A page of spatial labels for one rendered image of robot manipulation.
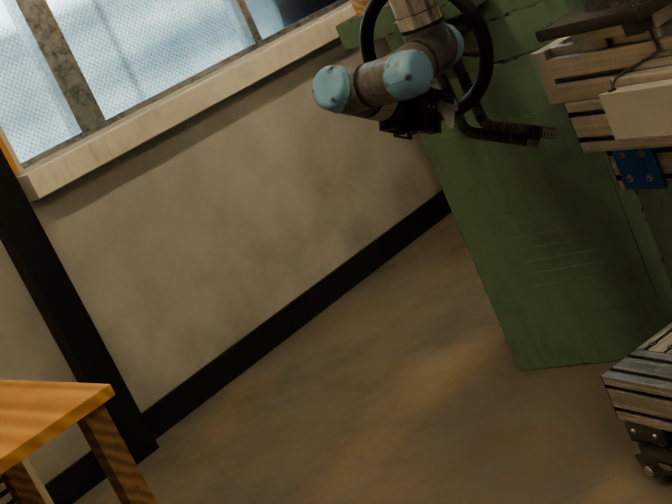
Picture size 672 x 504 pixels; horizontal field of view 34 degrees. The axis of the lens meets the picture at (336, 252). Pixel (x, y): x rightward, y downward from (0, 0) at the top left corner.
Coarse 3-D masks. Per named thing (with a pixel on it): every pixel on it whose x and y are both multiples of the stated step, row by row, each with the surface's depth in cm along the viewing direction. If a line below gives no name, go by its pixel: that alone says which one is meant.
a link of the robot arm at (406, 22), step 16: (400, 0) 182; (416, 0) 181; (432, 0) 183; (400, 16) 183; (416, 16) 182; (432, 16) 183; (416, 32) 183; (432, 32) 183; (448, 32) 186; (432, 48) 182; (448, 48) 185; (448, 64) 186
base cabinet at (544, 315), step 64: (512, 64) 223; (448, 128) 239; (448, 192) 247; (512, 192) 237; (576, 192) 228; (640, 192) 222; (512, 256) 245; (576, 256) 235; (640, 256) 227; (512, 320) 253; (576, 320) 244; (640, 320) 234
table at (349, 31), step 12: (480, 0) 216; (384, 12) 235; (444, 12) 216; (456, 12) 214; (348, 24) 241; (360, 24) 239; (384, 24) 236; (396, 24) 223; (348, 36) 242; (384, 36) 237; (348, 48) 244
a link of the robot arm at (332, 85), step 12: (324, 72) 181; (336, 72) 180; (348, 72) 181; (324, 84) 181; (336, 84) 179; (348, 84) 179; (324, 96) 181; (336, 96) 179; (348, 96) 180; (324, 108) 182; (336, 108) 181; (348, 108) 182; (360, 108) 182; (372, 108) 186
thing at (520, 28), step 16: (544, 0) 214; (560, 0) 212; (576, 0) 215; (512, 16) 219; (528, 16) 217; (544, 16) 215; (560, 16) 213; (496, 32) 222; (512, 32) 220; (528, 32) 218; (496, 48) 224; (512, 48) 222; (528, 48) 220; (464, 64) 230
